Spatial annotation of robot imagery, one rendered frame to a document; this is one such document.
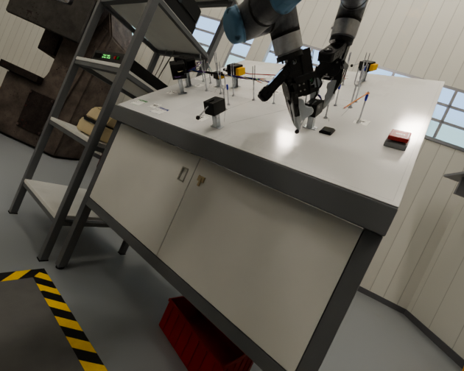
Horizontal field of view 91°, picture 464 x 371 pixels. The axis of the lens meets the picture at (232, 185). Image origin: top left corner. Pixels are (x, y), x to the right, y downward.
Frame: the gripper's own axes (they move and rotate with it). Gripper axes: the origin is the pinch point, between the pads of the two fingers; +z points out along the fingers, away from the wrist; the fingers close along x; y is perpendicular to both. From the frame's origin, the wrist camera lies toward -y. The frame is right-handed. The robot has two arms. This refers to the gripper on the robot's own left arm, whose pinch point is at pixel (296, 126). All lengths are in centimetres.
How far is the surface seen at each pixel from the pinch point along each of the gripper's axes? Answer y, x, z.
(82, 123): -98, 61, -23
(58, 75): -227, 282, -92
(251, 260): -25.2, -21.4, 27.4
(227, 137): -21.7, 6.3, -2.3
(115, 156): -76, 34, -4
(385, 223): 6.4, -31.9, 17.2
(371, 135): 22.6, 0.0, 10.7
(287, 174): -8.5, -15.2, 7.5
